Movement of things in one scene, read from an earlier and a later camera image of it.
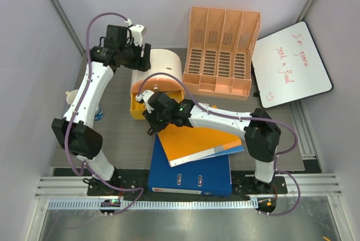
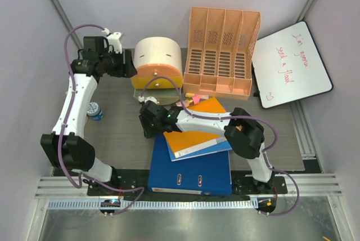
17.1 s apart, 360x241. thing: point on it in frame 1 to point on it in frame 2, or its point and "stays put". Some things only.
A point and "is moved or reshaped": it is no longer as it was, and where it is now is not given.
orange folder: (183, 144) is moved or reshaped
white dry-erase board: (288, 66) stays put
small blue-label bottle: (98, 115) stays put
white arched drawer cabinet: (165, 74) is moved or reshaped
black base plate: (241, 186) stays put
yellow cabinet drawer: (137, 108) to (158, 83)
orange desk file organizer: (220, 44) stays put
